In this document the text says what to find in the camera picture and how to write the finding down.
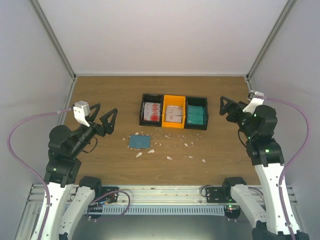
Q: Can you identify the left black bin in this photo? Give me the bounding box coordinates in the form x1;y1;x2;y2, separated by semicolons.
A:
139;93;164;127

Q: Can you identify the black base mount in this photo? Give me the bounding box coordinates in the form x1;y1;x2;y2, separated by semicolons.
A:
78;176;120;208
199;176;247;204

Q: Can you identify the black bin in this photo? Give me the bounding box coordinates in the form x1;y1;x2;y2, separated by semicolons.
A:
139;93;164;127
184;96;209;131

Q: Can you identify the white red cards pile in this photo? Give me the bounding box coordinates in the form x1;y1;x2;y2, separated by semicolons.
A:
165;105;183;123

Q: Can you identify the right black bin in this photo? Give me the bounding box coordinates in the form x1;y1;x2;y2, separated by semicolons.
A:
184;96;209;131

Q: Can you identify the teal cards stack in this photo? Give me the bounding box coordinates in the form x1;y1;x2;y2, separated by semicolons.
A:
187;105;205;125

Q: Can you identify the aluminium front rail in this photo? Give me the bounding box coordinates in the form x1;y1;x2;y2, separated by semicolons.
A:
26;184;298;206

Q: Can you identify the yellow bin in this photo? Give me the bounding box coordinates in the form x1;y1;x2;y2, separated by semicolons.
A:
161;94;186;129

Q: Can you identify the grey slotted cable duct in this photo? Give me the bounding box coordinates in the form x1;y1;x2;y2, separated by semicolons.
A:
89;205;225;216

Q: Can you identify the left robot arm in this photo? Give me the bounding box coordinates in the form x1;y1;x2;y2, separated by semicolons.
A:
31;101;118;240

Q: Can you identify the blue card holder wallet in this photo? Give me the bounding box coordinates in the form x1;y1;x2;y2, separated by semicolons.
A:
128;135;151;149

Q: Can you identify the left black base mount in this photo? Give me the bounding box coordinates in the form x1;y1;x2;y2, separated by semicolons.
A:
78;176;120;208

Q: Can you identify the red white cards stack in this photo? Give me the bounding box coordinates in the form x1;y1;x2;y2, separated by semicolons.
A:
143;102;161;122

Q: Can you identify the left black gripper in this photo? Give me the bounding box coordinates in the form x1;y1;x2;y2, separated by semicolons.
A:
70;102;118;156

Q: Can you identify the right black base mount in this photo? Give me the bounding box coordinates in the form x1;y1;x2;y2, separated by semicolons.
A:
199;176;247;204

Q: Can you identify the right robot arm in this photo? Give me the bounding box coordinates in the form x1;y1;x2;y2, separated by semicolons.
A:
219;94;310;240

